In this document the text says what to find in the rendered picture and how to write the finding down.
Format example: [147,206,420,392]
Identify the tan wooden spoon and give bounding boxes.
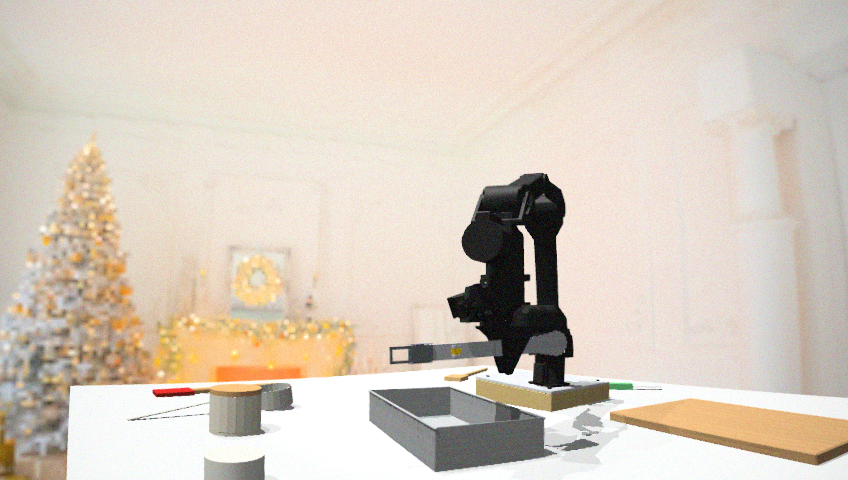
[444,368,488,382]

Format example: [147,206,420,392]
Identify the grey cylindrical container with tan lid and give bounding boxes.
[208,384,262,437]

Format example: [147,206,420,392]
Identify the grey rectangular tin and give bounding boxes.
[368,386,546,472]

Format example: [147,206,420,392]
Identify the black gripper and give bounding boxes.
[460,267,559,375]

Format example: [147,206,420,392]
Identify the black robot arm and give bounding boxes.
[447,173,574,388]

